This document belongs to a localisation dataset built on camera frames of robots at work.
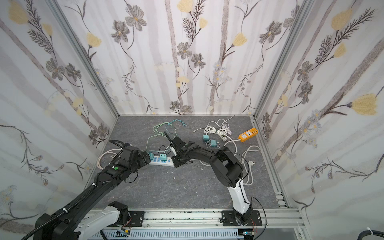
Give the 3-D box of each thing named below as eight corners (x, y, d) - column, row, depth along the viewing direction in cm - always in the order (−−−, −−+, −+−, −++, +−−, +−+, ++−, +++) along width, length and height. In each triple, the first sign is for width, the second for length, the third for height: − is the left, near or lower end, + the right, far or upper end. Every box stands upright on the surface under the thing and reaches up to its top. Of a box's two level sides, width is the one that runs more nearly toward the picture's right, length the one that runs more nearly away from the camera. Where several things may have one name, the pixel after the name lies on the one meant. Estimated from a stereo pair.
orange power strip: (241, 142, 106) (242, 140, 104) (237, 137, 109) (238, 135, 107) (257, 133, 112) (259, 131, 109) (253, 129, 114) (254, 127, 112)
